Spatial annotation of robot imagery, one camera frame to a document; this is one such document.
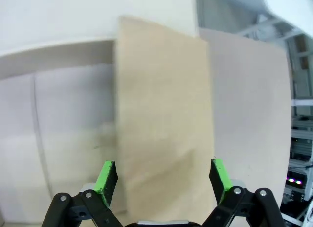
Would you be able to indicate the brown cardboard box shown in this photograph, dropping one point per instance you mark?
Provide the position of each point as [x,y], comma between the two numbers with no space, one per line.
[163,102]

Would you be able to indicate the aluminium frame equipment rack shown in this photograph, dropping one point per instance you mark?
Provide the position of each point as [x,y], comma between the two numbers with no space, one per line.
[301,139]

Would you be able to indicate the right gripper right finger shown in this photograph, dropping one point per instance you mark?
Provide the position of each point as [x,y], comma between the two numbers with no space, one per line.
[220,180]

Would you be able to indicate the brown paper table cover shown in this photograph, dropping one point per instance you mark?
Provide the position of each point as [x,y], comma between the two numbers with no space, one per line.
[247,102]

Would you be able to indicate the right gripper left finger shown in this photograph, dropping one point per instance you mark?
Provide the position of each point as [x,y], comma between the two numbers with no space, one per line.
[107,180]

